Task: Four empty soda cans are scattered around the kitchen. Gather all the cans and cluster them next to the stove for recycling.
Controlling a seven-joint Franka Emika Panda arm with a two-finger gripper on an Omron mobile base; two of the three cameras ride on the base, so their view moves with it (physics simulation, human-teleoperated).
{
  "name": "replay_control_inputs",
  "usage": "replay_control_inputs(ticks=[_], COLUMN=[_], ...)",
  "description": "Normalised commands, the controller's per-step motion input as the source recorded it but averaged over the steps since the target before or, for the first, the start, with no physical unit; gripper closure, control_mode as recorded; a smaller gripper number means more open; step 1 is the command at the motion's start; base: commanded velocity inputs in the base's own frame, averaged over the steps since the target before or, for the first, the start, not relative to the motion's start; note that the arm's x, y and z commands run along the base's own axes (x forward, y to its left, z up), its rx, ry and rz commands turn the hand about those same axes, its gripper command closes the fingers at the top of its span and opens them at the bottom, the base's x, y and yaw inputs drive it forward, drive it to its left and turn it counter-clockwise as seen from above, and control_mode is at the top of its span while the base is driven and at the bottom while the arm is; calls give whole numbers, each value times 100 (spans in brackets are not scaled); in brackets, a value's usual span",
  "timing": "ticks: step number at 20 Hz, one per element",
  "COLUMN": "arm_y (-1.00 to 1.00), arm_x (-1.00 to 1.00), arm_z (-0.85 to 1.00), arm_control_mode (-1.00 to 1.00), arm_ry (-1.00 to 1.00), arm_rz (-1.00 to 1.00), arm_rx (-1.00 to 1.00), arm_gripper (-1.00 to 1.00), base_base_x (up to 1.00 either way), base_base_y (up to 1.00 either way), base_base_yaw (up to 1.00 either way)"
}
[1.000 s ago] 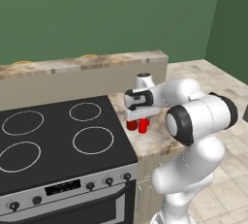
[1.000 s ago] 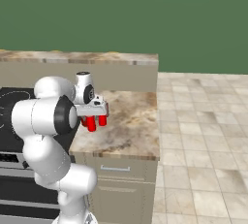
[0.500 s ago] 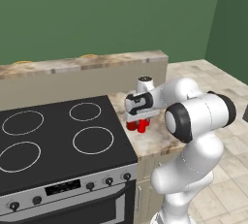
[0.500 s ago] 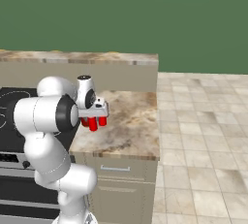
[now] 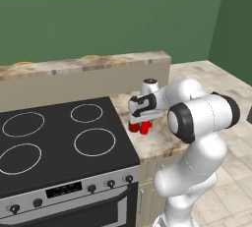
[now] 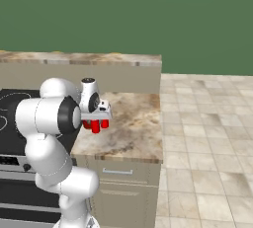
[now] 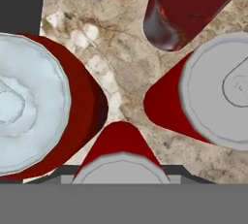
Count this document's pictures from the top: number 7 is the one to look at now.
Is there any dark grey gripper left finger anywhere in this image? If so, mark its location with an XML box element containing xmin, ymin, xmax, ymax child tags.
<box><xmin>23</xmin><ymin>164</ymin><xmax>82</xmax><ymax>185</ymax></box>

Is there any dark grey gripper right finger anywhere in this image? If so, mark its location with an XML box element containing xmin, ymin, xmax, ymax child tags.
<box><xmin>160</xmin><ymin>164</ymin><xmax>218</xmax><ymax>185</ymax></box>

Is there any dark grey hob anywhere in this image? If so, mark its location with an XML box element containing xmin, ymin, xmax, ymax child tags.
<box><xmin>0</xmin><ymin>0</ymin><xmax>47</xmax><ymax>37</ymax></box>

